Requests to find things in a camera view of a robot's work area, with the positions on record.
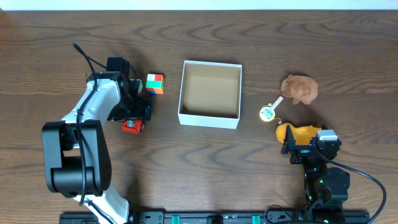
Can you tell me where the red toy truck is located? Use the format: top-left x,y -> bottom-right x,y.
122,120 -> 146,134

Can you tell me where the multicoloured puzzle cube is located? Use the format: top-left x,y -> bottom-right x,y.
146,74 -> 164,95

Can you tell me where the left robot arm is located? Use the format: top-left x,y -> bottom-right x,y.
42,57 -> 152,224

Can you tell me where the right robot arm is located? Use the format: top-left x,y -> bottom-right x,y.
281,125 -> 350,216

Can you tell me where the round wooden rattle toy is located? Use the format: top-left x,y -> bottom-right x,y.
259,96 -> 284,124

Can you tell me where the brown plush toy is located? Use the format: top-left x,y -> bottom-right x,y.
280,74 -> 318,105

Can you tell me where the white open cardboard box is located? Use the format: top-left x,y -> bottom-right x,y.
178,60 -> 243,129

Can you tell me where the black mounting rail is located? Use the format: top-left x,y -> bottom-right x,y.
58,210 -> 371,224

